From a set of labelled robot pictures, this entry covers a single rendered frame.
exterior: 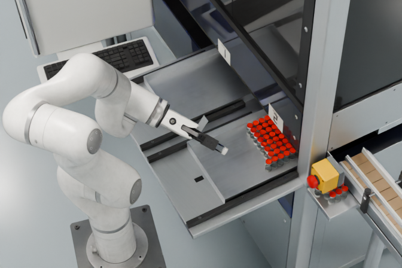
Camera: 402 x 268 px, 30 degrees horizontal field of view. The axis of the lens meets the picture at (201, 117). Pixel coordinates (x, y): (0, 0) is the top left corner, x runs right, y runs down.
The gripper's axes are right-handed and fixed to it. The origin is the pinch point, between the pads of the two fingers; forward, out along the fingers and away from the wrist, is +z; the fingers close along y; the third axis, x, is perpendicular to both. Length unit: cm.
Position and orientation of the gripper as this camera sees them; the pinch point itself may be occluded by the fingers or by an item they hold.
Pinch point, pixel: (209, 142)
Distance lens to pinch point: 212.1
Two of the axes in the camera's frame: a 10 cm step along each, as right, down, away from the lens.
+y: -1.3, -0.3, 9.9
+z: 8.6, 4.9, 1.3
